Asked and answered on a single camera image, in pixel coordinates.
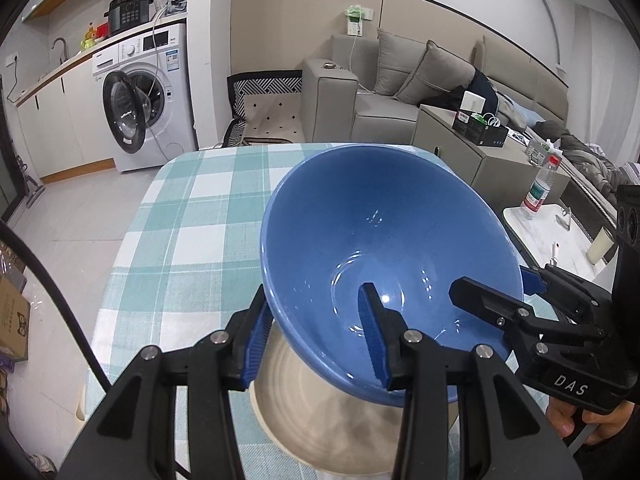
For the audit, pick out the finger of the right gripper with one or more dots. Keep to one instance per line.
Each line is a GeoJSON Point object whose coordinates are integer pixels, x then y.
{"type": "Point", "coordinates": [535, 281]}
{"type": "Point", "coordinates": [502, 311]}

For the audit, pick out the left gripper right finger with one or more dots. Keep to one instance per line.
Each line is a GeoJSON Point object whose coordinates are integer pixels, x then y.
{"type": "Point", "coordinates": [503, 433]}

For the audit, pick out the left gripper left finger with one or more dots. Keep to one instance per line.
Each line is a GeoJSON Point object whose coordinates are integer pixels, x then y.
{"type": "Point", "coordinates": [131, 434]}

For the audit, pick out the small blue bowl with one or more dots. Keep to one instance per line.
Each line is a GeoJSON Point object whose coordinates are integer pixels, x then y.
{"type": "Point", "coordinates": [390, 259]}

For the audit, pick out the large cream plate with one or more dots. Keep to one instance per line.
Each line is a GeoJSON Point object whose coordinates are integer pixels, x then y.
{"type": "Point", "coordinates": [334, 433]}

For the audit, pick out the white kitchen cabinet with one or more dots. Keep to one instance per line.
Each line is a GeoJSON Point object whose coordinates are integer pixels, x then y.
{"type": "Point", "coordinates": [63, 122]}

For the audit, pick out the person's right hand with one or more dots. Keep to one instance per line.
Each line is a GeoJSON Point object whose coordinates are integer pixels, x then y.
{"type": "Point", "coordinates": [560, 415]}

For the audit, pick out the white marble side table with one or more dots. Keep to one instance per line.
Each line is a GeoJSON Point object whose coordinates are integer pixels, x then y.
{"type": "Point", "coordinates": [553, 235]}

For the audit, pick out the plastic water bottle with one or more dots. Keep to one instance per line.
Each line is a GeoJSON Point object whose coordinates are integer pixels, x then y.
{"type": "Point", "coordinates": [540, 188]}

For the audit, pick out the grey side cabinet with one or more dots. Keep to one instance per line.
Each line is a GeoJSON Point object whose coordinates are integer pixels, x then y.
{"type": "Point", "coordinates": [500, 176]}

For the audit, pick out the black electronics box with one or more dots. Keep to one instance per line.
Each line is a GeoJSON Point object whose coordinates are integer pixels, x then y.
{"type": "Point", "coordinates": [482, 130]}

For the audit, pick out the cardboard box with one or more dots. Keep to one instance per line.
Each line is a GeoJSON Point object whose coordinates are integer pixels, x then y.
{"type": "Point", "coordinates": [14, 322]}

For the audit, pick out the teal plaid tablecloth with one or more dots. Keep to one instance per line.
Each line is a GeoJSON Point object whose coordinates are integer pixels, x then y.
{"type": "Point", "coordinates": [190, 258]}

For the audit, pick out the grey sofa cushion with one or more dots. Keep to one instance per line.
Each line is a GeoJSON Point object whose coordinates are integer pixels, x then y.
{"type": "Point", "coordinates": [438, 72]}

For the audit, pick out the grey sofa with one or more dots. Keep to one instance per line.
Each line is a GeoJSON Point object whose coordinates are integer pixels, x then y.
{"type": "Point", "coordinates": [371, 90]}

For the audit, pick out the black patterned chair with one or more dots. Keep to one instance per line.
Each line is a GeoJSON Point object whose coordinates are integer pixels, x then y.
{"type": "Point", "coordinates": [265, 108]}

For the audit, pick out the white washing machine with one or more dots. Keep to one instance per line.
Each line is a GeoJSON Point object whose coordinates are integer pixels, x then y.
{"type": "Point", "coordinates": [145, 98]}

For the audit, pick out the black pressure cooker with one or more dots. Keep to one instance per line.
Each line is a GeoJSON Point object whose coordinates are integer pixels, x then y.
{"type": "Point", "coordinates": [123, 15]}

